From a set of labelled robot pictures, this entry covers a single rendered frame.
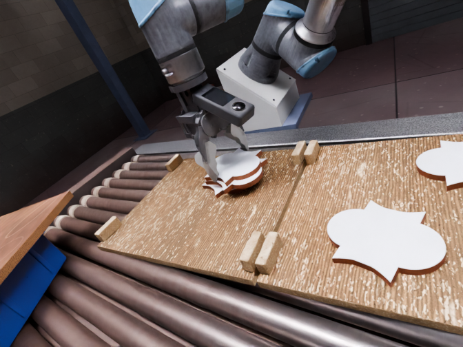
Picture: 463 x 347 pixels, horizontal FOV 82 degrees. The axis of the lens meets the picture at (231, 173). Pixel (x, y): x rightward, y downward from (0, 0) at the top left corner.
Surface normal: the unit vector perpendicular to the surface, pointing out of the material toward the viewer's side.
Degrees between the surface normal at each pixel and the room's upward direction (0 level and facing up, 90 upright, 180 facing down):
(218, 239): 0
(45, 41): 90
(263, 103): 90
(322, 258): 0
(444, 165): 0
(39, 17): 90
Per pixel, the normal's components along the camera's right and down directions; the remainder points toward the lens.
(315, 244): -0.36, -0.80
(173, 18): 0.45, 0.31
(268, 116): -0.43, 0.61
